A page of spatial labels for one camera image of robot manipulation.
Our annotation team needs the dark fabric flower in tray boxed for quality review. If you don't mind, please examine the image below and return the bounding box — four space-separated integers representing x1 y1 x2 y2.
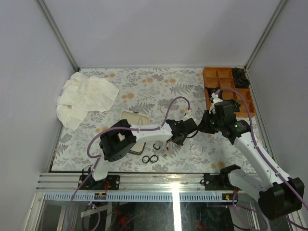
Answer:
232 67 250 89

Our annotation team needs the aluminium mounting rail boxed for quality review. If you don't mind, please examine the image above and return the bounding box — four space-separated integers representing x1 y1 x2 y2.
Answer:
36 173 235 203

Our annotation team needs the cream navy jewelry box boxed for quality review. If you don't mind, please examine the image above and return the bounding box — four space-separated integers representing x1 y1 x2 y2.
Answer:
120 110 151 155

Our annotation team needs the dark flower with blue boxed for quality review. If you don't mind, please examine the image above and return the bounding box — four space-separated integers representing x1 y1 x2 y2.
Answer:
228 99 241 112

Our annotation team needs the silver hoop bangle right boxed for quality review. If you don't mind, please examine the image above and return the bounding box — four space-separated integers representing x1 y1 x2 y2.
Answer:
190 144 204 156

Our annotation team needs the wooden compartment tray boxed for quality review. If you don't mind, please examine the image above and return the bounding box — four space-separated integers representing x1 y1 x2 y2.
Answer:
203 67 256 117

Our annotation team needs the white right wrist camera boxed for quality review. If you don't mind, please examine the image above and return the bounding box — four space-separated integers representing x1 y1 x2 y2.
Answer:
209 93 223 114

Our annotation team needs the floral patterned tablecloth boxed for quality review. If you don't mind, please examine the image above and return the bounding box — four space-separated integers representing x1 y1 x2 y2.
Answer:
51 68 254 173

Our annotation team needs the twisted silver bangle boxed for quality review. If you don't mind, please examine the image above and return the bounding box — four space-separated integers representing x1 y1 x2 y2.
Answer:
151 106 166 120

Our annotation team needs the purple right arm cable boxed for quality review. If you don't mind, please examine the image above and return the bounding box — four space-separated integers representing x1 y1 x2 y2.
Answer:
214 88 308 231

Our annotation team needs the white crumpled cloth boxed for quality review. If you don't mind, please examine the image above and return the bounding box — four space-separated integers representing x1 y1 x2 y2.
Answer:
56 72 119 130

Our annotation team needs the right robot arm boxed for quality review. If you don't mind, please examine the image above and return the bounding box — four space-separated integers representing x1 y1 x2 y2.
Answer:
198 101 305 220

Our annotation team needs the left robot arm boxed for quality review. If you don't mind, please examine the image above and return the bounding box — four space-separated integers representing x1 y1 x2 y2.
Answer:
89 118 197 190

